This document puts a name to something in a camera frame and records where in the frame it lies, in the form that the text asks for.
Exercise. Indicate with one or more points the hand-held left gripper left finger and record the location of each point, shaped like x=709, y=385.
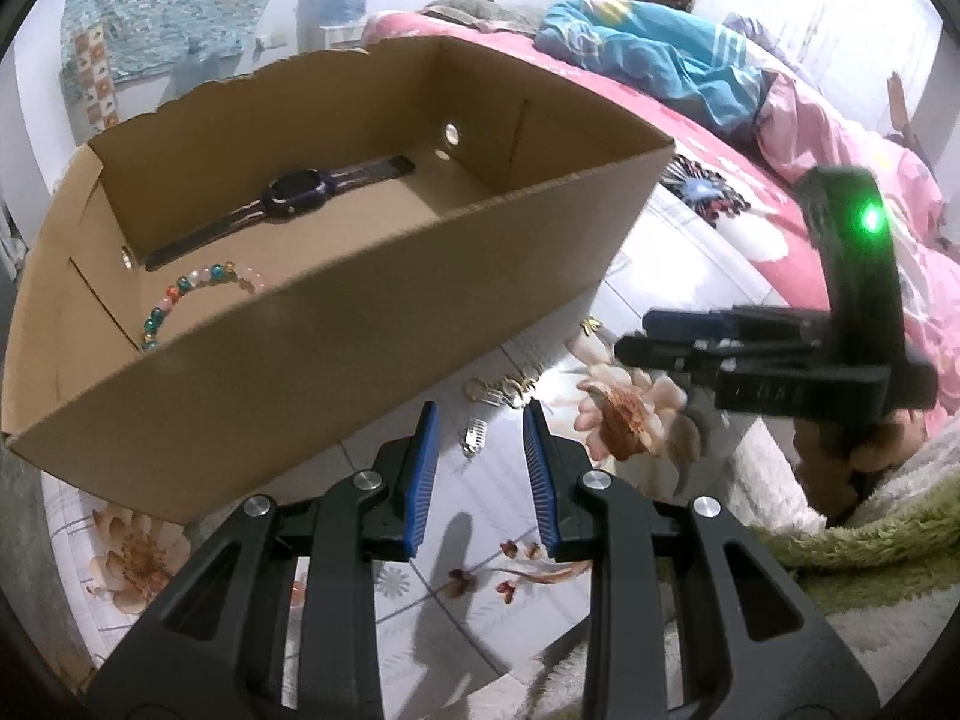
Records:
x=420, y=480

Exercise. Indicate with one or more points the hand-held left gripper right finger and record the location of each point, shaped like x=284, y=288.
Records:
x=541, y=480

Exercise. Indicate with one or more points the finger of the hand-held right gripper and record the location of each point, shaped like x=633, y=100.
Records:
x=660, y=354
x=690, y=324

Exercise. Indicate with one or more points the small silver clip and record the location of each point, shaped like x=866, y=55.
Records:
x=474, y=436

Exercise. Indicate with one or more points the brown cardboard box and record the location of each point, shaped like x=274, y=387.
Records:
x=337, y=330

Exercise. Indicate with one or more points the dark blue smartwatch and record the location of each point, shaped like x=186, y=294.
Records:
x=296, y=191

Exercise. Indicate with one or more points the person's right hand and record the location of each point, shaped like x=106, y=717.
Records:
x=900, y=439

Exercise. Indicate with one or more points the small gold butterfly charm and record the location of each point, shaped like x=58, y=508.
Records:
x=592, y=328

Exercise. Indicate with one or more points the pink printed quilt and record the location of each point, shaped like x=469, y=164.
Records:
x=825, y=135

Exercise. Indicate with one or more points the pink floral bed sheet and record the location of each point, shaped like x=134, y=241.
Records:
x=705, y=142

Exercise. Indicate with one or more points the green fluffy cloth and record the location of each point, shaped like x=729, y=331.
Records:
x=900, y=525

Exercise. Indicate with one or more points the blue printed blanket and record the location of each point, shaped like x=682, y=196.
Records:
x=652, y=52

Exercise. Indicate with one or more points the white fluffy blanket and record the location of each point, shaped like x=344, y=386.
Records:
x=847, y=637

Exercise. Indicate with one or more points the grey patterned pillow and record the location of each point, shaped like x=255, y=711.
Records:
x=480, y=13

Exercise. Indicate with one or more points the white water dispenser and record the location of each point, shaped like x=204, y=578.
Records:
x=341, y=34

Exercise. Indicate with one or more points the white wall socket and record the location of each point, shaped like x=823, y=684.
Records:
x=274, y=43

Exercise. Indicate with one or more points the teal floral wall cloth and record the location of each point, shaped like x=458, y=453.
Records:
x=165, y=7

